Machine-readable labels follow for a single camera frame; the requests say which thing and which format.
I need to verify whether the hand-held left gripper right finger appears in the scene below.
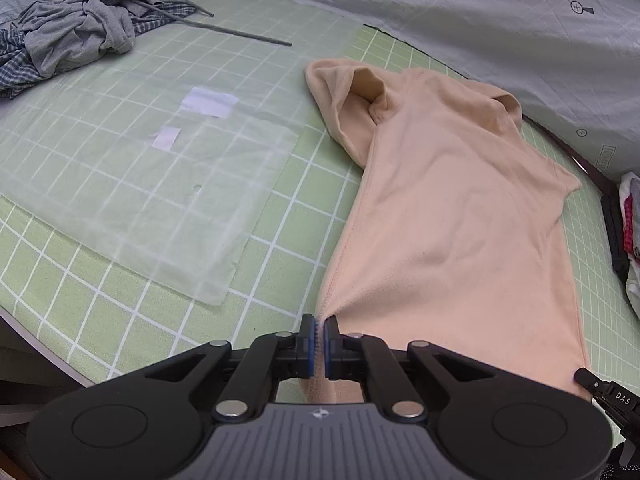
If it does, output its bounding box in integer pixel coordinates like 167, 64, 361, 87
323, 316, 497, 420

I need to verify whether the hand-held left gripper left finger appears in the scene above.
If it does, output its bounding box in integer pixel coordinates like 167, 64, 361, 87
142, 314, 317, 421

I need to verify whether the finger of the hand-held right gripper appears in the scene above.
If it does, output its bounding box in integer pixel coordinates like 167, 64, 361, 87
573, 367, 610, 403

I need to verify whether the peach long-sleeve shirt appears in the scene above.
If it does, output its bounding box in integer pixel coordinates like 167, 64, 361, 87
304, 58, 592, 406

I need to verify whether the white and pink cloth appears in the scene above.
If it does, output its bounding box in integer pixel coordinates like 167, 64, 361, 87
618, 171, 640, 319

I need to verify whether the black flat object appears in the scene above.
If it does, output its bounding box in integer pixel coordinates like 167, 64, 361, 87
601, 193, 632, 282

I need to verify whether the green grid mat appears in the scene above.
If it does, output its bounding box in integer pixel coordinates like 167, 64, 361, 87
0, 0, 640, 392

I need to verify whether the translucent plastic sheet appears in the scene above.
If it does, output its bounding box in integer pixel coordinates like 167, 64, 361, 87
0, 0, 362, 307

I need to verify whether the small white tape patch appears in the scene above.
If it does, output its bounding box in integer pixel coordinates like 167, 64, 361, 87
151, 126, 182, 152

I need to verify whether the large white tape patch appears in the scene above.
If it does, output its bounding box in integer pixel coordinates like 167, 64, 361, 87
179, 86, 239, 119

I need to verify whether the thin grey rod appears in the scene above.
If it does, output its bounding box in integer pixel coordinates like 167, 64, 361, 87
170, 14, 293, 48

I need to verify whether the grey printed bed sheet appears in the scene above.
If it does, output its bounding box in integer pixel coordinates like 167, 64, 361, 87
0, 0, 640, 187

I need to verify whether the blue checkered garment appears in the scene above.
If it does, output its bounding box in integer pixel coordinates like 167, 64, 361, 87
0, 2, 197, 101

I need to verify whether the grey drawstring garment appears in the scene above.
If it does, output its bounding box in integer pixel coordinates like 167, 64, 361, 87
21, 0, 216, 67

